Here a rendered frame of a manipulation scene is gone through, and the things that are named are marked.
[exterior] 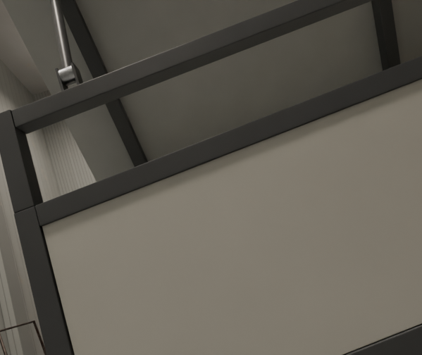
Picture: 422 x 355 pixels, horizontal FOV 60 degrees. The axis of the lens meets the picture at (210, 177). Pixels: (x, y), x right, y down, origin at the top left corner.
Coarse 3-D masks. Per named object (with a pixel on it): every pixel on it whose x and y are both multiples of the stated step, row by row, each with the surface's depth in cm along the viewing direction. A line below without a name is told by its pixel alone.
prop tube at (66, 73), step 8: (56, 0) 84; (56, 8) 82; (56, 16) 81; (56, 24) 80; (64, 24) 81; (56, 32) 78; (64, 32) 78; (64, 40) 77; (64, 48) 75; (64, 56) 74; (64, 64) 73; (64, 72) 71; (72, 72) 71; (64, 80) 71; (72, 80) 72
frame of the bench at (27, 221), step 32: (416, 64) 65; (320, 96) 65; (352, 96) 64; (256, 128) 65; (288, 128) 64; (160, 160) 65; (192, 160) 64; (96, 192) 64; (128, 192) 64; (32, 224) 64; (32, 256) 62; (32, 288) 61; (64, 320) 60; (64, 352) 58; (352, 352) 55; (384, 352) 54; (416, 352) 54
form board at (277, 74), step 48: (48, 0) 100; (96, 0) 102; (144, 0) 103; (192, 0) 105; (240, 0) 107; (288, 0) 109; (48, 48) 104; (144, 48) 108; (288, 48) 113; (336, 48) 116; (144, 96) 112; (192, 96) 114; (240, 96) 117; (288, 96) 119; (96, 144) 115; (144, 144) 118
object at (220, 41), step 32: (320, 0) 70; (352, 0) 70; (224, 32) 70; (256, 32) 69; (288, 32) 73; (160, 64) 69; (192, 64) 71; (64, 96) 69; (96, 96) 69; (0, 128) 69; (32, 128) 71; (32, 192) 66
